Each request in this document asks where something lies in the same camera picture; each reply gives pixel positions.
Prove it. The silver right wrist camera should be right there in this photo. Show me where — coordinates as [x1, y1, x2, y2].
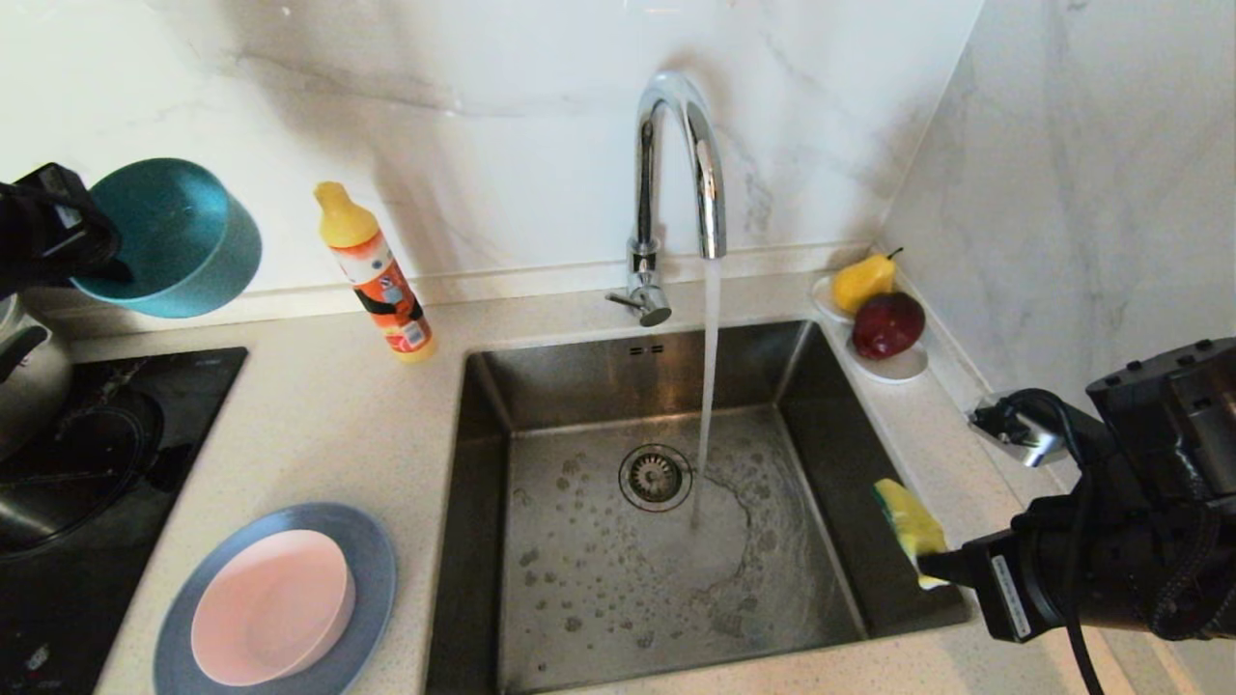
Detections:
[969, 391, 1068, 469]

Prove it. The teal bowl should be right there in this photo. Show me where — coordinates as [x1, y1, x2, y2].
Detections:
[72, 157, 263, 320]

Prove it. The pink bowl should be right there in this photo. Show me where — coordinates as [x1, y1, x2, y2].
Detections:
[190, 529, 356, 687]

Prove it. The blue-grey plate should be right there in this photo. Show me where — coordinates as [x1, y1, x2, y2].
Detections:
[153, 502, 397, 695]

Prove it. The orange yellow-capped detergent bottle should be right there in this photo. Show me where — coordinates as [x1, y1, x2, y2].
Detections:
[314, 181, 436, 364]

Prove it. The yellow sponge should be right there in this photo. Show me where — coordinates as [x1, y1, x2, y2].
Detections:
[874, 478, 952, 590]

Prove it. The small white dish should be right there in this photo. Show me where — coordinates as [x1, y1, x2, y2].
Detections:
[848, 331, 929, 383]
[810, 275, 857, 322]

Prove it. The stainless steel sink basin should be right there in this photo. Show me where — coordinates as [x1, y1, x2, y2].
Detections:
[423, 320, 972, 695]

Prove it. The round metal drain strainer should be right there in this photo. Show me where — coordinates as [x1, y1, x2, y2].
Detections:
[618, 444, 693, 513]

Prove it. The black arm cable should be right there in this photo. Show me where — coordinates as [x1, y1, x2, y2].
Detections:
[1004, 388, 1111, 695]

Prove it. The silver pot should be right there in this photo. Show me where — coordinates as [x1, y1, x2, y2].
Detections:
[0, 290, 75, 464]

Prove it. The yellow pear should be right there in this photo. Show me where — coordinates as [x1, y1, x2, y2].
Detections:
[832, 247, 903, 315]

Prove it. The dark red apple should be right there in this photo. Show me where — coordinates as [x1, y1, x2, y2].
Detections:
[852, 292, 926, 360]

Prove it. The black pan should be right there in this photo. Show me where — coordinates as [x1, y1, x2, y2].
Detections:
[0, 391, 165, 556]

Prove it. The black induction cooktop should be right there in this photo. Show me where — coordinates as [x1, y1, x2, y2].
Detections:
[0, 347, 249, 695]

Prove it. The chrome gooseneck faucet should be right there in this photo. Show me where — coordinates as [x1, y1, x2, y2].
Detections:
[605, 71, 727, 327]

